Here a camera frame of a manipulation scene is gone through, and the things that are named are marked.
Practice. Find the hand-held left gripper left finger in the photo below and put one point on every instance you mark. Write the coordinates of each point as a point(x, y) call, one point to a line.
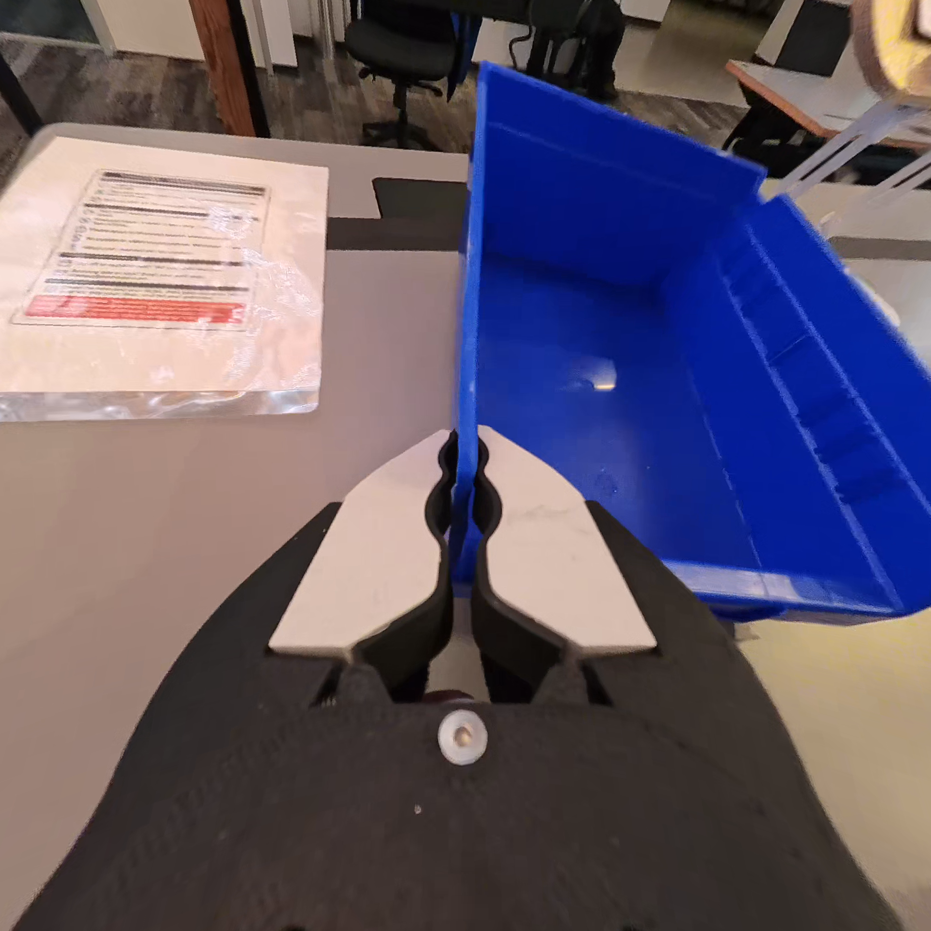
point(371, 553)

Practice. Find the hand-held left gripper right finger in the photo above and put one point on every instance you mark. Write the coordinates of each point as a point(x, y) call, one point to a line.
point(560, 567)

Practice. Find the blue plastic storage bin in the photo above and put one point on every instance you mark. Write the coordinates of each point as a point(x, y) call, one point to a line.
point(582, 327)

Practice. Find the laminated instruction sheet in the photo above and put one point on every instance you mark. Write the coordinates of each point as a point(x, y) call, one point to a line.
point(182, 356)

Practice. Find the black office chair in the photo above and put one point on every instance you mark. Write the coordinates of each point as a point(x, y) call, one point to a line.
point(400, 51)
point(574, 43)

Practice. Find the white table with brown edge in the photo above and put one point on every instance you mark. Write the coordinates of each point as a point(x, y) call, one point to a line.
point(793, 91)

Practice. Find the white cabinet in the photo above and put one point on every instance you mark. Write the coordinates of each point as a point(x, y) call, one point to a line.
point(145, 29)

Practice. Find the tan round object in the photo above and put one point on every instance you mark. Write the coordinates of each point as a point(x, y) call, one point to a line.
point(891, 43)

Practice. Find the wooden post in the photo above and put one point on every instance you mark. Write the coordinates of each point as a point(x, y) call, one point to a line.
point(222, 65)

